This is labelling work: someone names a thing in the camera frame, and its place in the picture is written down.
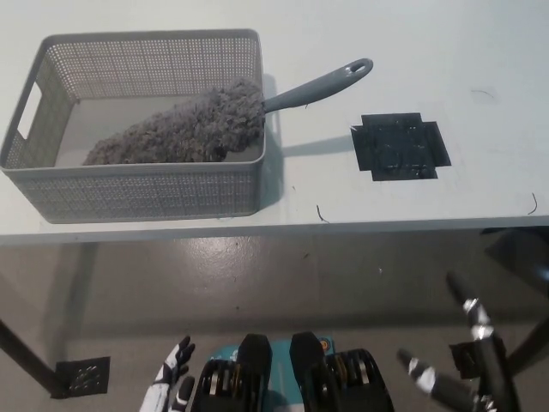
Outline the grey fluffy duster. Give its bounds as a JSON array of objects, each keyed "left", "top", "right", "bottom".
[{"left": 81, "top": 58, "right": 374, "bottom": 167}]

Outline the black teal robot body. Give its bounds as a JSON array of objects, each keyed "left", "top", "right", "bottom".
[{"left": 190, "top": 330, "right": 395, "bottom": 412}]

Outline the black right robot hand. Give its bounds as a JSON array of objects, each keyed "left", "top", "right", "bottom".
[{"left": 396, "top": 270, "right": 508, "bottom": 412}]

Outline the grey perforated plastic basket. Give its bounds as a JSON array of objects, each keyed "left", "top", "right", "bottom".
[{"left": 0, "top": 28, "right": 269, "bottom": 224}]

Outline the black tape patch on desk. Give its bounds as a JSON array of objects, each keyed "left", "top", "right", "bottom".
[{"left": 350, "top": 112, "right": 451, "bottom": 183}]

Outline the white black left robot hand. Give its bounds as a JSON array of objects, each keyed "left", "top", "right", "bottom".
[{"left": 144, "top": 335, "right": 197, "bottom": 412}]

